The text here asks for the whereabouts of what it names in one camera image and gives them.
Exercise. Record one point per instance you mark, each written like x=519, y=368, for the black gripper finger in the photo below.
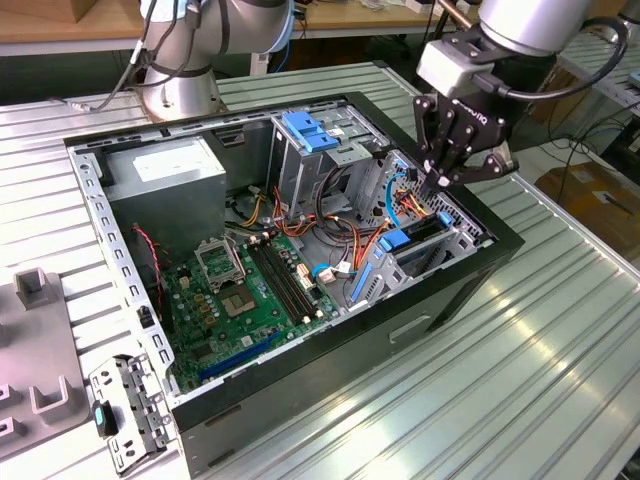
x=435, y=135
x=480, y=170

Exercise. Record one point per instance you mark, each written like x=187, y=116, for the hard disk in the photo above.
x=395, y=241

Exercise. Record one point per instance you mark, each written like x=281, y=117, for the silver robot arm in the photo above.
x=190, y=95

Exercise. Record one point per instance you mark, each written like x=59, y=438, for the grey metal disk bay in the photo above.
x=382, y=270

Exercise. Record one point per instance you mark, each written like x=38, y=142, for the large brown cardboard box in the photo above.
x=585, y=200

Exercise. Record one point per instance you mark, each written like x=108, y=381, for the blue plastic drive latch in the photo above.
x=310, y=132

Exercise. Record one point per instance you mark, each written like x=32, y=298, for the wooden desk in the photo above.
x=350, y=17
x=30, y=25

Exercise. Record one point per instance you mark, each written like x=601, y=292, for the grey metal drive cage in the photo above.
x=295, y=175

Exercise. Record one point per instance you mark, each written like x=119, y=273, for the beige board connector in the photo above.
x=305, y=280

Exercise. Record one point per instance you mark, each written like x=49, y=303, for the black RAM slot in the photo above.
x=289, y=278
x=276, y=282
x=282, y=280
x=295, y=276

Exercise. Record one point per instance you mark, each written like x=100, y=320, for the green motherboard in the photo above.
x=272, y=327

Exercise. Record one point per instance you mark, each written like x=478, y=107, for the CPU socket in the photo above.
x=237, y=302

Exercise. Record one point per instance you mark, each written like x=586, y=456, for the black open PC case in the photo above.
x=325, y=380

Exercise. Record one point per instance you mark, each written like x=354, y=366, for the grey power supply unit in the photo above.
x=165, y=200

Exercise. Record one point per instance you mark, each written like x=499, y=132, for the blue expansion slot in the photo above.
x=235, y=361

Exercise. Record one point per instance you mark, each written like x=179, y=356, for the black case fan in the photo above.
x=147, y=280

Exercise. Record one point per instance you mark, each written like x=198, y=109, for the black case clip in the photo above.
x=145, y=317

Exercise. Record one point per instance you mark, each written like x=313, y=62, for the small brown cardboard box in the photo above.
x=80, y=10

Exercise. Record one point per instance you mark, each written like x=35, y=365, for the black teal latch clip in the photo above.
x=102, y=417

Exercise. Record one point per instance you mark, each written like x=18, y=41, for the pale grey parts rack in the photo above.
x=40, y=350

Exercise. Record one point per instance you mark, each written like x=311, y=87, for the grey metal slot bracket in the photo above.
x=145, y=400

